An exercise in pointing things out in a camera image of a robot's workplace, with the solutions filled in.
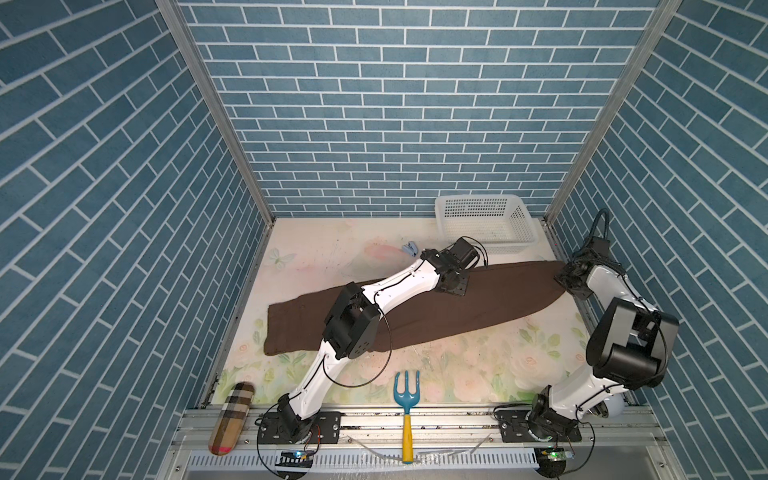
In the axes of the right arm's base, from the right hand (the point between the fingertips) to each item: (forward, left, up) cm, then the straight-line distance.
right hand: (566, 277), depth 92 cm
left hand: (-6, +33, -1) cm, 34 cm away
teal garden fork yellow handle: (-37, +47, -10) cm, 61 cm away
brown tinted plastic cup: (-45, +90, -5) cm, 101 cm away
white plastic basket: (+31, +12, -8) cm, 35 cm away
